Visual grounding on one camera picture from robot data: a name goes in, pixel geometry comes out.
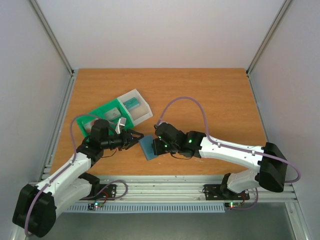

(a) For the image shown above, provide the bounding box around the aluminium frame post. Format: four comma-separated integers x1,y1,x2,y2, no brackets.
27,0,76,77
245,0,295,76

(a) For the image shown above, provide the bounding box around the green plastic bin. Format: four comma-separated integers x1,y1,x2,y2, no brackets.
76,99,134,137

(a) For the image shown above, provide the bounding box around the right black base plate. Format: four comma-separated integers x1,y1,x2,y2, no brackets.
202,184,250,201

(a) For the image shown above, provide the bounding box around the right aluminium frame post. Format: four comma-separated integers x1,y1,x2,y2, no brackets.
245,0,295,76

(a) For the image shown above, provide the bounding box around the left aluminium frame post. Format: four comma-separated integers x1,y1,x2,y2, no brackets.
27,0,76,77

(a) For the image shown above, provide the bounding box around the red patterned card in bin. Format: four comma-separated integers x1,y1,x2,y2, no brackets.
83,119,96,134

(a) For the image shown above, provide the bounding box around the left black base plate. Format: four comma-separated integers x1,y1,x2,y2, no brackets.
81,184,117,201

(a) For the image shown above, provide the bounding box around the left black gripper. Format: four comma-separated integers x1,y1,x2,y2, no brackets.
102,129,145,151

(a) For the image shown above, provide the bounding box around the left small circuit board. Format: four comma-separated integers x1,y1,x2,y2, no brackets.
87,202,104,211

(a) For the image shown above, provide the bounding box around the right small circuit board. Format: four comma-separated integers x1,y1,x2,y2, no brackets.
224,201,242,210

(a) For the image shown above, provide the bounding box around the white plastic bin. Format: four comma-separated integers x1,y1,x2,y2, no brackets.
117,89,153,126

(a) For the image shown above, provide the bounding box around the blue card holder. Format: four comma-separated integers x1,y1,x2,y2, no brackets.
138,135,158,161

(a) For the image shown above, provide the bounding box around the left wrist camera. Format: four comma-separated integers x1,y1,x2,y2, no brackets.
115,117,127,134

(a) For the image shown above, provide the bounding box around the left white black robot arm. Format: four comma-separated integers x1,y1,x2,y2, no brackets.
12,119,144,238

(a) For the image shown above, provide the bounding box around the grey slotted cable duct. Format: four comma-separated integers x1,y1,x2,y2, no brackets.
65,202,225,214

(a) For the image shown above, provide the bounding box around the white card in middle compartment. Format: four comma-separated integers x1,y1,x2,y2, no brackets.
103,107,121,121

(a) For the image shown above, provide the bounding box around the front aluminium rail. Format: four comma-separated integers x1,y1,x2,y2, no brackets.
39,174,298,203

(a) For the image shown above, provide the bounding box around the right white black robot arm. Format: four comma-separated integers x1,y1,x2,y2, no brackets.
151,122,288,199

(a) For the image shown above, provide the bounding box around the small circuit board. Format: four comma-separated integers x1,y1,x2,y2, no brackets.
224,201,242,210
87,202,104,211

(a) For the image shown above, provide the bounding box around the teal card stack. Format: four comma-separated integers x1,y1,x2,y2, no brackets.
123,97,140,111

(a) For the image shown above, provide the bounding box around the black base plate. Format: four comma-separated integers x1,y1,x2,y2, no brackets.
81,184,117,201
202,184,250,201

